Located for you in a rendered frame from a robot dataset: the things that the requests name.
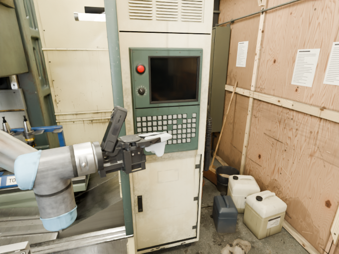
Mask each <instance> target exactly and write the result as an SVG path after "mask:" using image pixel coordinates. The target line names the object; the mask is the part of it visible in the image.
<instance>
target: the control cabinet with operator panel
mask: <svg viewBox="0 0 339 254"><path fill-rule="evenodd" d="M116 4H117V18H118V31H119V44H120V57H121V70H122V83H123V97H124V108H125V109H126V110H127V111H128V112H127V117H126V119H125V123H126V135H135V134H143V133H168V134H170V135H172V138H170V139H169V140H167V141H166V143H165V148H164V154H163V155H162V156H161V157H157V155H156V154H155V153H152V152H151V151H149V152H147V151H145V149H144V148H143V150H144V154H145V155H146V162H145V165H146V169H144V170H141V171H137V172H133V173H129V176H130V189H131V202H132V216H133V229H134V243H135V254H148V253H150V252H154V251H158V250H163V249H167V248H171V247H176V246H180V245H184V246H190V245H191V243H193V242H195V241H198V240H199V227H200V212H201V196H202V179H203V164H204V148H205V132H206V116H207V100H208V84H209V68H210V52H211V37H212V20H213V5H214V0H116Z"/></svg>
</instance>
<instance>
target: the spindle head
mask: <svg viewBox="0 0 339 254"><path fill-rule="evenodd" d="M25 73H28V67H27V62H26V58H25V53H24V49H23V44H22V40H21V35H20V31H19V26H18V22H17V17H16V13H15V6H14V1H13V0H0V78H2V77H8V76H13V75H19V74H25Z"/></svg>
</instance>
